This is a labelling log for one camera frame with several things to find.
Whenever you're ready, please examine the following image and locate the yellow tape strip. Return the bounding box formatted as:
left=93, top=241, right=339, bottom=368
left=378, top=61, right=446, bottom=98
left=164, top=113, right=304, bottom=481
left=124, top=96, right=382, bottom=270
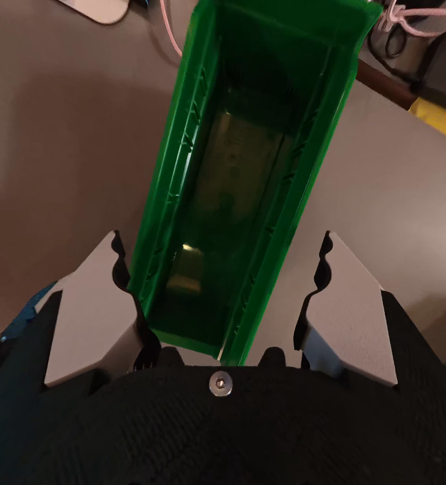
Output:
left=409, top=99, right=446, bottom=147

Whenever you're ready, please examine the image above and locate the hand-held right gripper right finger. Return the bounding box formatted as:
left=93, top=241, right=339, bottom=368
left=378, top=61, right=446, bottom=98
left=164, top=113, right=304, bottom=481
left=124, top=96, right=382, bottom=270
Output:
left=293, top=230, right=398, bottom=388

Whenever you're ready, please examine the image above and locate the white flat stand base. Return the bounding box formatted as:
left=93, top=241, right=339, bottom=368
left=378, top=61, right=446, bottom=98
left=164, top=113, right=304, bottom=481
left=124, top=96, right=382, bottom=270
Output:
left=56, top=0, right=129, bottom=26

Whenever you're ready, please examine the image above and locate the black cable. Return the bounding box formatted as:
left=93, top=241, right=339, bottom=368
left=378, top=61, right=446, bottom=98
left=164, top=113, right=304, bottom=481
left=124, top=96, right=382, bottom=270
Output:
left=367, top=19, right=422, bottom=85

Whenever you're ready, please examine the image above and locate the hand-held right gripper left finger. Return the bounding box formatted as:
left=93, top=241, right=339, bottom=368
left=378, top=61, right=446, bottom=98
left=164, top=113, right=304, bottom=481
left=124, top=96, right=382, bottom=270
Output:
left=44, top=230, right=161, bottom=387

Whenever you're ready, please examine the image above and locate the pink cable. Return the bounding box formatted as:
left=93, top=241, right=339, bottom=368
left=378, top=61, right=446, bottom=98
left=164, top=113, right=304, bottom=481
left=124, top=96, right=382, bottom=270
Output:
left=159, top=0, right=446, bottom=57

